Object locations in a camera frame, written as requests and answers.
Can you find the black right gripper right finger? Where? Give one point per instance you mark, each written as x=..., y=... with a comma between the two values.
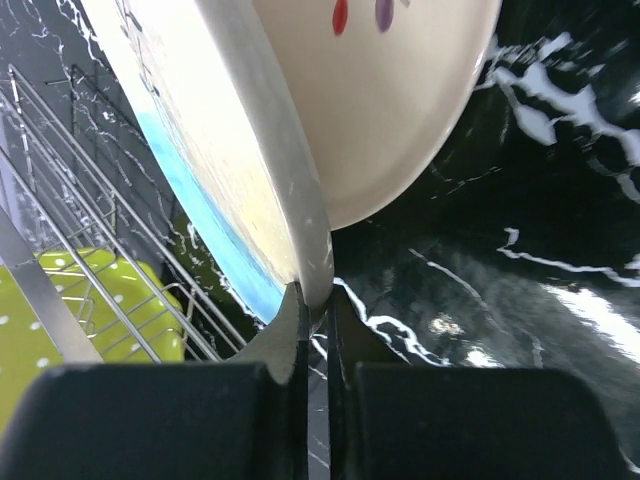
x=392, y=420

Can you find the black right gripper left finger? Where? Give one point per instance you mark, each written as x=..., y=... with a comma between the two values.
x=243, y=418

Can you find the green dotted scalloped plate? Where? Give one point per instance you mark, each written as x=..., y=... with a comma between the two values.
x=26, y=349

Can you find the metal wire dish rack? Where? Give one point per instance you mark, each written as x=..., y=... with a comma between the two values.
x=86, y=178

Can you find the cream beige floral plate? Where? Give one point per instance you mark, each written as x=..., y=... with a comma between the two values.
x=216, y=88

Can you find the cream pink branch plate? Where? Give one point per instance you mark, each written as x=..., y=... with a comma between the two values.
x=379, y=87

